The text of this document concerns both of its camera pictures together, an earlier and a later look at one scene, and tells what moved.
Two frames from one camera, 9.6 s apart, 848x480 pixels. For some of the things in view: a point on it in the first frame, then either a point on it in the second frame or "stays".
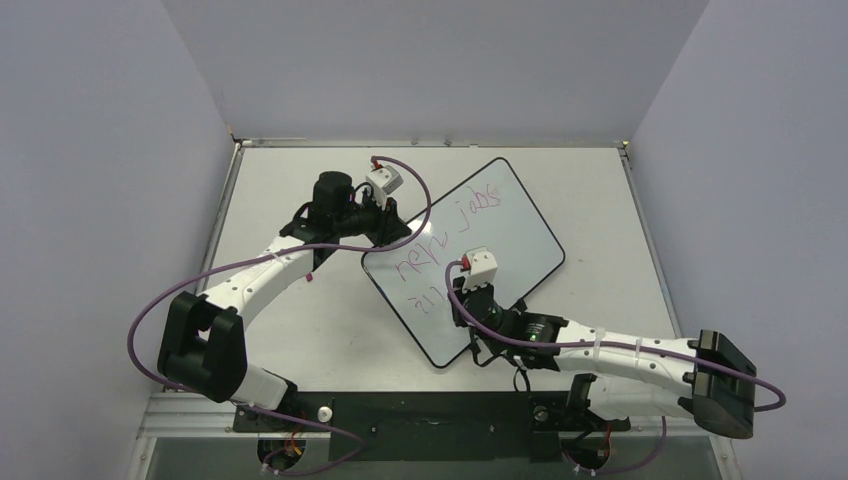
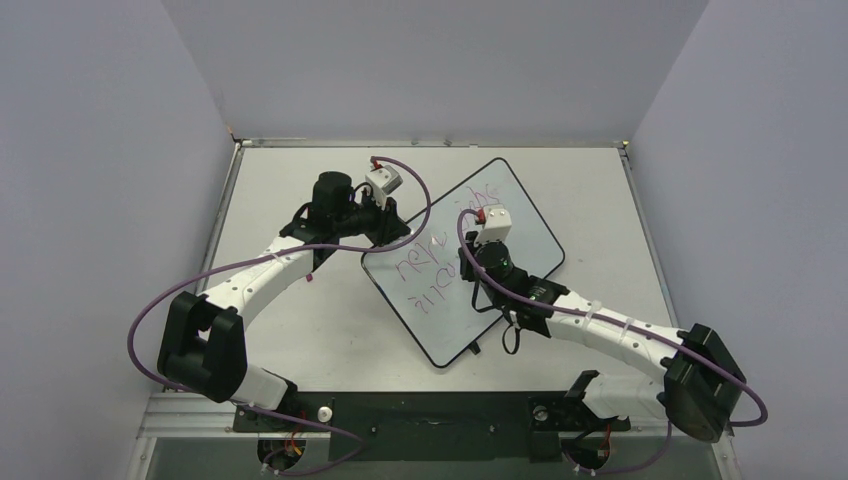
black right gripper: x=472 y=302 -> x=472 y=252
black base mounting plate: x=431 y=426 stays
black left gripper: x=389 y=226 stays
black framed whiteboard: x=488 y=228 stays
